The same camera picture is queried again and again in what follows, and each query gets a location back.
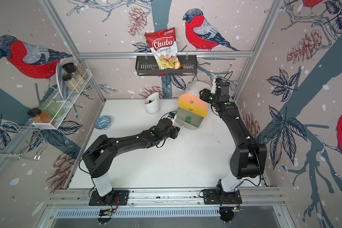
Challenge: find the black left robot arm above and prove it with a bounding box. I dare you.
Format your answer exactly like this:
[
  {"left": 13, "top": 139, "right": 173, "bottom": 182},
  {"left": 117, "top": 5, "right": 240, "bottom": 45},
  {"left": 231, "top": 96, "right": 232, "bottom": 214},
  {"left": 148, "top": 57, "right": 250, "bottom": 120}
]
[{"left": 81, "top": 118, "right": 180, "bottom": 197}]

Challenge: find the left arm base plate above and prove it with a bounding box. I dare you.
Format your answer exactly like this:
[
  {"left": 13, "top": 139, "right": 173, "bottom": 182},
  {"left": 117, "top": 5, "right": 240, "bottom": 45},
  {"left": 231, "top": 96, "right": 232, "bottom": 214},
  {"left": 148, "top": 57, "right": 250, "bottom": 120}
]
[{"left": 89, "top": 190, "right": 129, "bottom": 206}]

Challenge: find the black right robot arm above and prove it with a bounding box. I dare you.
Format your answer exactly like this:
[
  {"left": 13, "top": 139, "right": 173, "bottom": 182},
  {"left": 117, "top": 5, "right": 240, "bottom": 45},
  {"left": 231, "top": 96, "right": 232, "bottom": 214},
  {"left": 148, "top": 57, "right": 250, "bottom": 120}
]
[{"left": 199, "top": 89, "right": 267, "bottom": 198}]

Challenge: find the round white drawer cabinet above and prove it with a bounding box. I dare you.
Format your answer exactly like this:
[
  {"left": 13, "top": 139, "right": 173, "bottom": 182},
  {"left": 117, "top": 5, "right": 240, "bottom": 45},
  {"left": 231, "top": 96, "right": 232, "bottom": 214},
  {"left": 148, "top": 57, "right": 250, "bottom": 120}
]
[{"left": 178, "top": 81, "right": 214, "bottom": 115}]

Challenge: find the white wire wall shelf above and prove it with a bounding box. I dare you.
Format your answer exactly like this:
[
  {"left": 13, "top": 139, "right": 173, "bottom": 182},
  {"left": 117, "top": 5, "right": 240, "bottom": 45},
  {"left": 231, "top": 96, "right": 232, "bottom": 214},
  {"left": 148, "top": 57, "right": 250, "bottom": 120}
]
[{"left": 33, "top": 69, "right": 93, "bottom": 130}]

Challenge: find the orange sauce jar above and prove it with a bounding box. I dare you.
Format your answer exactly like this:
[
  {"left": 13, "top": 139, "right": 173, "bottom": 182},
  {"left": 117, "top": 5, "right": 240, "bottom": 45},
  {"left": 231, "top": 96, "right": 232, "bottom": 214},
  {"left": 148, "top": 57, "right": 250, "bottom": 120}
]
[{"left": 27, "top": 108, "right": 55, "bottom": 124}]

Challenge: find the yellow drawer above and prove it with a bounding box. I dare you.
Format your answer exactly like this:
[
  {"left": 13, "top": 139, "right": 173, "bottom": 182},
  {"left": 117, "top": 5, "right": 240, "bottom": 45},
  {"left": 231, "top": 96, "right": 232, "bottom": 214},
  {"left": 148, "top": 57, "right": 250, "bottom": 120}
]
[{"left": 178, "top": 100, "right": 208, "bottom": 118}]

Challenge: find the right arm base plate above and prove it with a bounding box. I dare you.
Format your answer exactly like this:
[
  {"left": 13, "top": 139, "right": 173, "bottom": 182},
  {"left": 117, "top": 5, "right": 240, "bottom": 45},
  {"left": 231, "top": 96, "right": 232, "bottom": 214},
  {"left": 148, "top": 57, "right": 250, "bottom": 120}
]
[{"left": 201, "top": 189, "right": 242, "bottom": 205}]

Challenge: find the grey bottom drawer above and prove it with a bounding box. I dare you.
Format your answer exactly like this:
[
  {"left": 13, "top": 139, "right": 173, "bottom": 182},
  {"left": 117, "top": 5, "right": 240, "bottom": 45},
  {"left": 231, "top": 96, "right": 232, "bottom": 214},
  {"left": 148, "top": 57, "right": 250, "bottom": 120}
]
[{"left": 175, "top": 107, "right": 204, "bottom": 130}]

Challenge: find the red Chuba chips bag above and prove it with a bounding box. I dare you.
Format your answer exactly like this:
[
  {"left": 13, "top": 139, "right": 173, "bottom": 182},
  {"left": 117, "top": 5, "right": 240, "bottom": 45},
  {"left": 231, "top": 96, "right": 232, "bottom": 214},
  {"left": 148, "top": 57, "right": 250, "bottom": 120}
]
[{"left": 145, "top": 28, "right": 181, "bottom": 70}]

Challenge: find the black wire wall basket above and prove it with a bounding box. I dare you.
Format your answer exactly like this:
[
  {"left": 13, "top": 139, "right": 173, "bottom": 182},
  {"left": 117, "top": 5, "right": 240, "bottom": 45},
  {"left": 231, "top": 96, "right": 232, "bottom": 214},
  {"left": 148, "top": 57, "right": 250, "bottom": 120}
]
[{"left": 135, "top": 56, "right": 198, "bottom": 76}]

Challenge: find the blue patterned bowl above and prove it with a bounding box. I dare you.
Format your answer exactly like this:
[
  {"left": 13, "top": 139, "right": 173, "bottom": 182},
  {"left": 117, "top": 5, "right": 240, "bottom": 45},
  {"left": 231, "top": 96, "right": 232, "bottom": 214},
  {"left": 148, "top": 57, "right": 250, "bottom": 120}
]
[{"left": 94, "top": 116, "right": 112, "bottom": 130}]

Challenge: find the black lid spice jar lower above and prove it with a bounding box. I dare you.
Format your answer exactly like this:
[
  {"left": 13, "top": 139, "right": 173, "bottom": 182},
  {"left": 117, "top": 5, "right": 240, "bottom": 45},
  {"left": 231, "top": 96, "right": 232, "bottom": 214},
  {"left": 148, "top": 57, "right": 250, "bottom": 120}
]
[{"left": 62, "top": 74, "right": 81, "bottom": 93}]

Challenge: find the white plate on shelf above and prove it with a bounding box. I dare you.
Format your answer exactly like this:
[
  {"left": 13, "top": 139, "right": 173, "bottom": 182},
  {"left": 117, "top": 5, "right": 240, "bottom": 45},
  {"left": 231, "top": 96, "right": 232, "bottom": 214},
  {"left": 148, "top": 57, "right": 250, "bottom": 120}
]
[{"left": 56, "top": 63, "right": 68, "bottom": 100}]

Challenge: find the white utensil holder cup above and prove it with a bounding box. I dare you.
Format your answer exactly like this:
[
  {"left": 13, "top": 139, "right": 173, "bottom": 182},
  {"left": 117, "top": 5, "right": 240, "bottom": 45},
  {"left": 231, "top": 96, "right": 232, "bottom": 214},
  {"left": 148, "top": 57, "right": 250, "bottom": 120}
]
[{"left": 144, "top": 92, "right": 161, "bottom": 115}]

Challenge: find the green glass cup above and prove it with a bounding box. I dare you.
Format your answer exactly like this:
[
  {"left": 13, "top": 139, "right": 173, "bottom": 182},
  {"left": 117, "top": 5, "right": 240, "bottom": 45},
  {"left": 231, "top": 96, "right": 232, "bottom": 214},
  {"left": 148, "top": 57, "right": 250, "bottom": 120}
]
[{"left": 38, "top": 99, "right": 63, "bottom": 119}]

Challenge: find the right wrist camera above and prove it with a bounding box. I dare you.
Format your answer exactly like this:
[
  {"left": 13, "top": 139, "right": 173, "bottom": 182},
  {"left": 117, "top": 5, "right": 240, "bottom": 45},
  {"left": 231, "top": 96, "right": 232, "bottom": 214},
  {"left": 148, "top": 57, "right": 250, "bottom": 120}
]
[{"left": 211, "top": 78, "right": 230, "bottom": 97}]

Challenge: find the black lid spice jar upper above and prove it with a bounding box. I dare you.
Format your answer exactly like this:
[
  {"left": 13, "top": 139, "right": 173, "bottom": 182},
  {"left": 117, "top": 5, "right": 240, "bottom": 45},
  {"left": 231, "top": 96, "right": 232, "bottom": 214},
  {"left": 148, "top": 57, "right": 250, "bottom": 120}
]
[{"left": 63, "top": 63, "right": 85, "bottom": 86}]

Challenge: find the metal wire hook rack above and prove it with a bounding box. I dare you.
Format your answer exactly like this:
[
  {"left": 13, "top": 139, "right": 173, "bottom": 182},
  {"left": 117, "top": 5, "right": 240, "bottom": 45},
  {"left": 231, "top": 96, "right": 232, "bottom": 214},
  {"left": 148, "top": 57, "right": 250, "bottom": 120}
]
[{"left": 0, "top": 124, "right": 48, "bottom": 161}]

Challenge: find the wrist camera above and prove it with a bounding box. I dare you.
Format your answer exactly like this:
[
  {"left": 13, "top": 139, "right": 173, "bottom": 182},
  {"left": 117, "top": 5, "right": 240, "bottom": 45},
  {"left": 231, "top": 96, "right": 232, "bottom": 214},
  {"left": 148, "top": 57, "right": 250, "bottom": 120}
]
[
  {"left": 167, "top": 111, "right": 177, "bottom": 125},
  {"left": 211, "top": 78, "right": 230, "bottom": 97}
]

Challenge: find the black lid spice jar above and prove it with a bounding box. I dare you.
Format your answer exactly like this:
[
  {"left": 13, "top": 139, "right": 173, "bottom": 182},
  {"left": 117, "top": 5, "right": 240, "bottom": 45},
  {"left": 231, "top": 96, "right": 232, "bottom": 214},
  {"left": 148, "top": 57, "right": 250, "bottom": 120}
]
[
  {"left": 63, "top": 63, "right": 85, "bottom": 86},
  {"left": 62, "top": 74, "right": 81, "bottom": 93}
]

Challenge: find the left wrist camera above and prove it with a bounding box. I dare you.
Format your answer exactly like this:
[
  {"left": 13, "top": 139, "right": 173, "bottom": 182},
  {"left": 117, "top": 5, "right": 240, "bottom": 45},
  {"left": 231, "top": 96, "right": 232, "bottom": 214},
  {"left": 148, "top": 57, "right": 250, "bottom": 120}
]
[{"left": 167, "top": 111, "right": 177, "bottom": 125}]

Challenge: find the green paint can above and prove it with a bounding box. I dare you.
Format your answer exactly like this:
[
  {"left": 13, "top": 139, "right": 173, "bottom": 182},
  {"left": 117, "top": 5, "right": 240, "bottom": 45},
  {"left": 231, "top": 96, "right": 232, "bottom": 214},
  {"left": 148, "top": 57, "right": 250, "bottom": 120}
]
[{"left": 186, "top": 116, "right": 192, "bottom": 123}]

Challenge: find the pink top drawer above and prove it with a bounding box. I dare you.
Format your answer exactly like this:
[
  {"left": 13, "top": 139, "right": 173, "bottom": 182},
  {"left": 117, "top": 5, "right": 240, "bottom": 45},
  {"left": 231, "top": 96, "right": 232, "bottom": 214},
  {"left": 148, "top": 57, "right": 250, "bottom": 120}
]
[{"left": 179, "top": 94, "right": 208, "bottom": 110}]

